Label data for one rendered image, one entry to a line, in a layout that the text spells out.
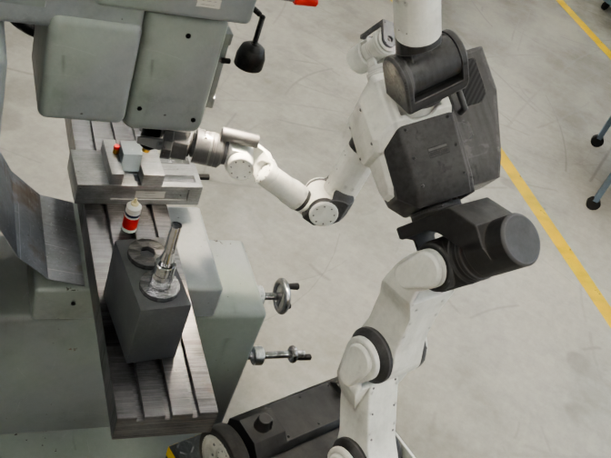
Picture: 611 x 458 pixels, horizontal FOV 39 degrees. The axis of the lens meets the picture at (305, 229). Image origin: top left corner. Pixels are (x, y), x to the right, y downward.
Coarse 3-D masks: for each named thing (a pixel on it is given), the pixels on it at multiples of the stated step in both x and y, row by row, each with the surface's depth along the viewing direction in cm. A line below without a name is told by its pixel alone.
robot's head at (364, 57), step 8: (368, 40) 192; (352, 48) 196; (360, 48) 193; (368, 48) 191; (376, 48) 188; (352, 56) 195; (360, 56) 193; (368, 56) 192; (376, 56) 191; (384, 56) 192; (352, 64) 195; (360, 64) 194; (368, 64) 193; (376, 64) 192; (360, 72) 197; (368, 72) 193
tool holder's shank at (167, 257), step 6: (174, 222) 179; (174, 228) 178; (180, 228) 178; (168, 234) 180; (174, 234) 179; (168, 240) 180; (174, 240) 180; (168, 246) 181; (174, 246) 182; (168, 252) 182; (174, 252) 183; (162, 258) 184; (168, 258) 183; (174, 258) 185; (168, 264) 185
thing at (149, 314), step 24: (120, 240) 198; (144, 240) 199; (120, 264) 195; (144, 264) 193; (120, 288) 196; (144, 288) 188; (120, 312) 197; (144, 312) 185; (168, 312) 189; (120, 336) 198; (144, 336) 191; (168, 336) 195; (144, 360) 198
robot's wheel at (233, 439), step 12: (216, 432) 231; (228, 432) 231; (204, 444) 238; (216, 444) 236; (228, 444) 228; (240, 444) 229; (204, 456) 240; (216, 456) 238; (228, 456) 228; (240, 456) 228
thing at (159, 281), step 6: (156, 270) 185; (156, 276) 186; (162, 276) 185; (168, 276) 186; (150, 282) 189; (156, 282) 187; (162, 282) 186; (168, 282) 187; (156, 288) 188; (162, 288) 188; (168, 288) 189
